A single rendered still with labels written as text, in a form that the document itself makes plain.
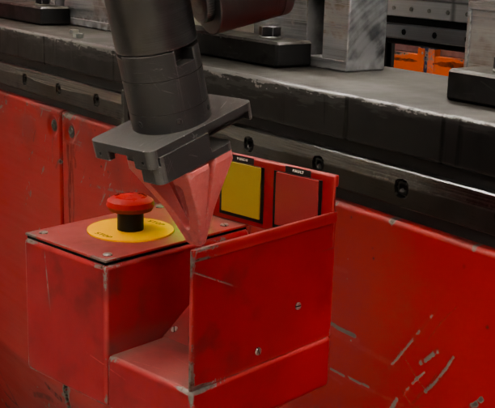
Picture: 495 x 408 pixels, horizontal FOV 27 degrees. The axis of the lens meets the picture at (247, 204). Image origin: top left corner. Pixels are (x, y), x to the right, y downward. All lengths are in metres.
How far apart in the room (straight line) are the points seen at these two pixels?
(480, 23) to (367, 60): 0.20
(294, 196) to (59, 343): 0.22
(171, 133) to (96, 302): 0.16
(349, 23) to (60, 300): 0.51
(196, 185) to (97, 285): 0.13
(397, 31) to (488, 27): 0.48
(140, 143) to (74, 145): 0.82
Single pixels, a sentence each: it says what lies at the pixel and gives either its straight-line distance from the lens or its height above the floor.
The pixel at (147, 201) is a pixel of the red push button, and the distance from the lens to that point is 0.83.
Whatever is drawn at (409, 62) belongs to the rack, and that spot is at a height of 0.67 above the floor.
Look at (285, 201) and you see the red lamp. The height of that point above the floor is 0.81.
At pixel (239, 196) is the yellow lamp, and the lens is 0.87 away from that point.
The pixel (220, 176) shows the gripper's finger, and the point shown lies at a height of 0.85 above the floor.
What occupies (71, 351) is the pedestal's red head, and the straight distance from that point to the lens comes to 0.83.
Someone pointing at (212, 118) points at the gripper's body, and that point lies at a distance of 0.71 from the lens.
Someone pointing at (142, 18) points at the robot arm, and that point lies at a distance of 0.68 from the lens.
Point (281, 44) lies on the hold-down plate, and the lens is 1.19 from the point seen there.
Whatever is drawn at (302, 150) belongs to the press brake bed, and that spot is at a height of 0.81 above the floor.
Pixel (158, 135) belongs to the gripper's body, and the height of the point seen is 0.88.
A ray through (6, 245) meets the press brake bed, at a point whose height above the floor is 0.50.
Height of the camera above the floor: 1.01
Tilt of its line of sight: 14 degrees down
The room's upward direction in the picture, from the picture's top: 2 degrees clockwise
